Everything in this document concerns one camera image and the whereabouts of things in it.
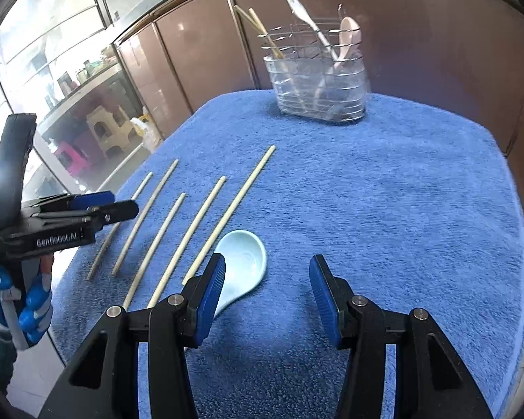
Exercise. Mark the pink plastic stool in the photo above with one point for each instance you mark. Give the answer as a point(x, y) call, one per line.
point(72, 157)

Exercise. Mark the beige plastic stool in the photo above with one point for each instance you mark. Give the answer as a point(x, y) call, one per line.
point(105, 128)

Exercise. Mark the wooden chopstick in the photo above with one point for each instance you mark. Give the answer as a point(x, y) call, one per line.
point(264, 28)
point(161, 240)
point(253, 25)
point(240, 200)
point(192, 231)
point(148, 211)
point(137, 193)

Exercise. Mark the person's left hand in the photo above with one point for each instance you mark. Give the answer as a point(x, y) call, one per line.
point(35, 310)

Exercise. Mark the sliding glass door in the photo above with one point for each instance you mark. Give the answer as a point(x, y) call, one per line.
point(48, 52)

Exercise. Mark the white plastic fork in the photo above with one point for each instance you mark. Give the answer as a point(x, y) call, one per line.
point(303, 15)

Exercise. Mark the yellow plastic bag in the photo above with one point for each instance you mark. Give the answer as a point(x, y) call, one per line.
point(146, 133)

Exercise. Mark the blue towel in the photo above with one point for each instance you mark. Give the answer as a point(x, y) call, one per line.
point(375, 205)

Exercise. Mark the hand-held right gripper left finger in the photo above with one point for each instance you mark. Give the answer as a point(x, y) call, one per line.
point(212, 297)

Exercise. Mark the light blue ceramic spoon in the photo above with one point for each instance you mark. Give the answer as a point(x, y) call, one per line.
point(244, 257)

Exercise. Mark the brown kitchen base cabinet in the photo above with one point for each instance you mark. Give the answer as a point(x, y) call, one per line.
point(201, 43)

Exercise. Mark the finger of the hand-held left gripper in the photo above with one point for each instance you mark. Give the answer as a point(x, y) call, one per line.
point(91, 200)
point(118, 214)

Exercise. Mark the pink spoon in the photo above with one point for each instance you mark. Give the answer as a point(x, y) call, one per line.
point(348, 30)

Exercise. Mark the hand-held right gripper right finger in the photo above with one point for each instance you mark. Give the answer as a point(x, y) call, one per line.
point(325, 301)

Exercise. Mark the cluttered outdoor shelf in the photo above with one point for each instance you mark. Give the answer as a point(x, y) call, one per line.
point(83, 74)

